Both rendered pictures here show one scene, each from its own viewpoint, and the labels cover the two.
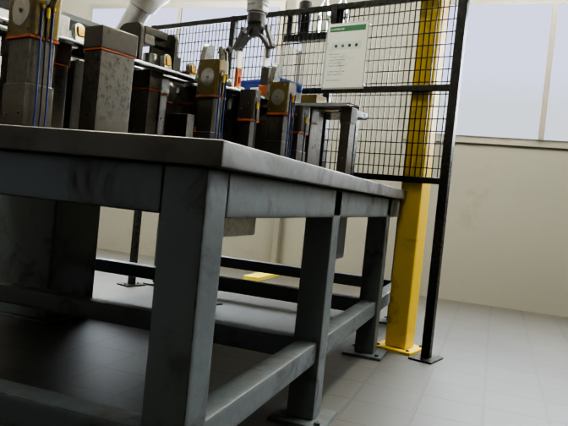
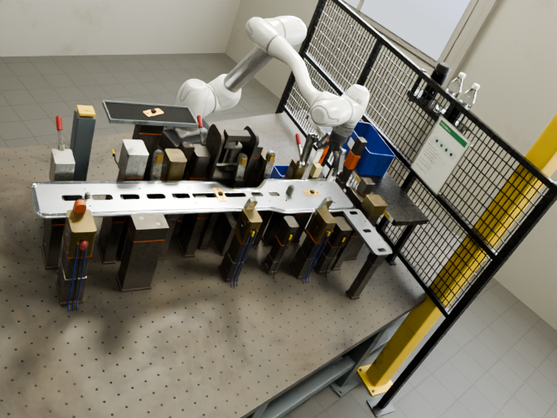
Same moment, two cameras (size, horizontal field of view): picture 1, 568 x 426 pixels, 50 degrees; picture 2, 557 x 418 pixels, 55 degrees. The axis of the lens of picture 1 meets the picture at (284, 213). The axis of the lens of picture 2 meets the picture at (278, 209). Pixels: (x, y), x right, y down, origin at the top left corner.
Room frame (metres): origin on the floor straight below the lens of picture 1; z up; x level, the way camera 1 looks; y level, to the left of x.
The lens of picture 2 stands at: (0.38, -0.22, 2.30)
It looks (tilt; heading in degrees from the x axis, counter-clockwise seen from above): 35 degrees down; 14
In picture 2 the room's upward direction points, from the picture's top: 24 degrees clockwise
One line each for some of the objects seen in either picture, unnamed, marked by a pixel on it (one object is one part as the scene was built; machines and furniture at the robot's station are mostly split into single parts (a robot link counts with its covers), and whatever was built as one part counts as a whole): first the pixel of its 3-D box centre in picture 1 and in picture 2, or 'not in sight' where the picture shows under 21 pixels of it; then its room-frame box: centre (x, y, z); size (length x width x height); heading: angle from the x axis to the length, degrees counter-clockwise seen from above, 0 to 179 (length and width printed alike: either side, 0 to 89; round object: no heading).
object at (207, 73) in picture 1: (212, 114); (240, 248); (2.00, 0.27, 0.87); 0.12 x 0.07 x 0.35; 55
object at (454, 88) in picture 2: (324, 16); (452, 92); (3.03, -0.11, 1.53); 0.07 x 0.07 x 0.20
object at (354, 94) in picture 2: not in sight; (352, 104); (2.43, 0.19, 1.47); 0.13 x 0.11 x 0.16; 165
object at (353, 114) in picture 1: (346, 144); (365, 274); (2.35, -0.21, 0.84); 0.05 x 0.05 x 0.29; 55
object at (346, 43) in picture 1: (346, 56); (440, 156); (2.84, -0.22, 1.30); 0.23 x 0.02 x 0.31; 55
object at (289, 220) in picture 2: (249, 131); (281, 248); (2.18, 0.15, 0.84); 0.10 x 0.05 x 0.29; 55
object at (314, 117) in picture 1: (307, 143); (346, 245); (2.45, -0.07, 0.84); 0.05 x 0.05 x 0.29; 55
